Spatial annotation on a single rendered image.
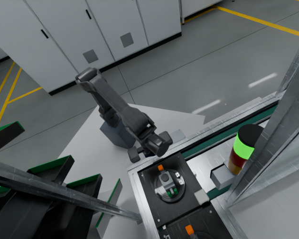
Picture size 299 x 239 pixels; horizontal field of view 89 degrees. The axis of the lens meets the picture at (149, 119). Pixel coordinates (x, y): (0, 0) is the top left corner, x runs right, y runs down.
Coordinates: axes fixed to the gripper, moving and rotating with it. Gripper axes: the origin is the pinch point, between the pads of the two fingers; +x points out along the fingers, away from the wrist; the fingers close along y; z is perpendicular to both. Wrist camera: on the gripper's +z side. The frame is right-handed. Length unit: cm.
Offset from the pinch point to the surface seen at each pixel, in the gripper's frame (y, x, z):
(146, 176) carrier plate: 8.0, 12.4, -3.6
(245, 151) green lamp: -16.7, -29.8, -25.0
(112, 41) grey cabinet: -18, 59, 289
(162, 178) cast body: 0.9, -0.2, -12.2
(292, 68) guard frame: -82, 3, 8
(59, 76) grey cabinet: 110, 79, 292
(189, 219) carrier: -1.2, 12.2, -26.8
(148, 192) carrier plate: 10.1, 12.4, -10.8
